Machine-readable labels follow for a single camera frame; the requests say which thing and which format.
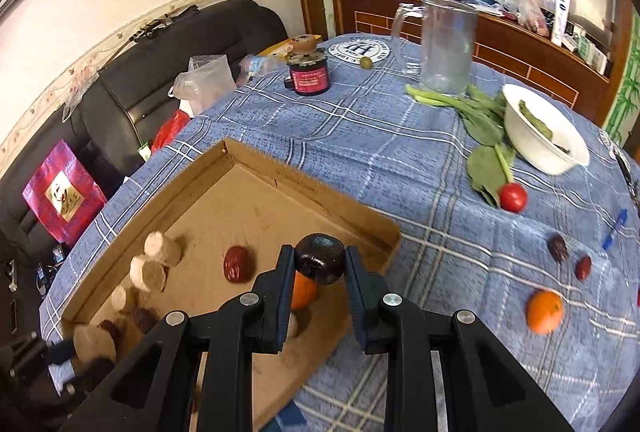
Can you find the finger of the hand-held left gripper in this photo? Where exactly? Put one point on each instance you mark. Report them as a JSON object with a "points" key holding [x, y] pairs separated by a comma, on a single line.
{"points": [[90, 373], [57, 351]]}

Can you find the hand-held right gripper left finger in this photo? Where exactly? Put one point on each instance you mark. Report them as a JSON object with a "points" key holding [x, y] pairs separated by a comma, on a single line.
{"points": [[286, 294]]}

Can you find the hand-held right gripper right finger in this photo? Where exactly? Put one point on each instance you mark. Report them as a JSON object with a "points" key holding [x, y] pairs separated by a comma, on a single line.
{"points": [[356, 302]]}

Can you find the orange mandarin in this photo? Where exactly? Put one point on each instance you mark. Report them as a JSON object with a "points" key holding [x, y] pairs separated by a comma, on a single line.
{"points": [[544, 312], [305, 293]]}

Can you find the brownish yam piece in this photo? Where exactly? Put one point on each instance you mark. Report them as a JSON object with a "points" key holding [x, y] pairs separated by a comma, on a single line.
{"points": [[94, 342]]}

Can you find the dark purple passion fruit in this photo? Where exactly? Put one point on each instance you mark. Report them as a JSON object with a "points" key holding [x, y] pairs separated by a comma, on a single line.
{"points": [[320, 258]]}

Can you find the large red jujube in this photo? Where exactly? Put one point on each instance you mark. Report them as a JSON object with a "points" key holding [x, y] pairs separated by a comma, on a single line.
{"points": [[236, 264]]}

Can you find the brown cardboard box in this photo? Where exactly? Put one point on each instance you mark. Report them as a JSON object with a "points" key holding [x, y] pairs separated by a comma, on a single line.
{"points": [[250, 212]]}

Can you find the blue plaid blanket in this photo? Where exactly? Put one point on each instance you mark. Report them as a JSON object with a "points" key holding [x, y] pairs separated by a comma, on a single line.
{"points": [[375, 152]]}

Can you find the pink gift bag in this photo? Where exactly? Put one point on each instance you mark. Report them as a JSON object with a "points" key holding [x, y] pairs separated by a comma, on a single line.
{"points": [[62, 194]]}

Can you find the small red tomato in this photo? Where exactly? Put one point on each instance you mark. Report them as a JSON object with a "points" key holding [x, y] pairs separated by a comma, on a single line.
{"points": [[513, 197]]}

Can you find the dark wrinkled jujube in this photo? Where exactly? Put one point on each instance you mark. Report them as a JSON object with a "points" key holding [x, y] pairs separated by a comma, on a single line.
{"points": [[557, 247]]}

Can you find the dark bottle with pink label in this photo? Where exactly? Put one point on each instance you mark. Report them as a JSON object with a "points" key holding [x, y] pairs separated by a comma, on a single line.
{"points": [[310, 77]]}

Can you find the clear plastic bag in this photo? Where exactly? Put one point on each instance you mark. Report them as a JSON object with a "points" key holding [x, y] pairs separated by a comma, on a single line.
{"points": [[205, 80]]}

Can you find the clear plastic bottle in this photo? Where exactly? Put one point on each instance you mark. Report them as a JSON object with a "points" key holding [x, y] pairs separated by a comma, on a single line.
{"points": [[257, 63]]}

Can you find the green olive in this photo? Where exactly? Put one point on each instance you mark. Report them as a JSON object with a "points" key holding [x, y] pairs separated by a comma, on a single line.
{"points": [[367, 63]]}

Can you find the white bowl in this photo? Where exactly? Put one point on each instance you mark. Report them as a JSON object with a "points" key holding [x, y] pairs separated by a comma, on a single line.
{"points": [[550, 152]]}

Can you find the small green vegetable piece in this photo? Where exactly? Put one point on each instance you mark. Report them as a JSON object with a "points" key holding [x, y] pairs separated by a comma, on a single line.
{"points": [[535, 122]]}

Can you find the clear plastic pitcher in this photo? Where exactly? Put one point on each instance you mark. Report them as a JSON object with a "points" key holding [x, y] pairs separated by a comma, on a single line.
{"points": [[445, 52]]}

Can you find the black leather sofa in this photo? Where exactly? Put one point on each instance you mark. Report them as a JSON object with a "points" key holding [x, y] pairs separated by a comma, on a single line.
{"points": [[125, 82]]}

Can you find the blue pen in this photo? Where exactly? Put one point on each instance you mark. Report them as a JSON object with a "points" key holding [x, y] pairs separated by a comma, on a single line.
{"points": [[614, 230]]}

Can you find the wooden counter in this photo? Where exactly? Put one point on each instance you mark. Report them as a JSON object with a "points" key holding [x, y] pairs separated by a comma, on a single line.
{"points": [[500, 43]]}

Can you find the bunch of keys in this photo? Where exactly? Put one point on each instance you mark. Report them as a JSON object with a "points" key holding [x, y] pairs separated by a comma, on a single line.
{"points": [[627, 170]]}

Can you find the plastic bag with red contents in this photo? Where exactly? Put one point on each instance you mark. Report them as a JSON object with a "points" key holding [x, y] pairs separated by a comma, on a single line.
{"points": [[515, 2]]}

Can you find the white lotion tube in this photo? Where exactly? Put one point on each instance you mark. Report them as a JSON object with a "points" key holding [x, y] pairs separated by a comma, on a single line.
{"points": [[560, 20]]}

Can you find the green bamboo wall sticker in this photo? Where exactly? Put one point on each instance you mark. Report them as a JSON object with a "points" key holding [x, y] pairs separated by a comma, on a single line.
{"points": [[625, 107]]}

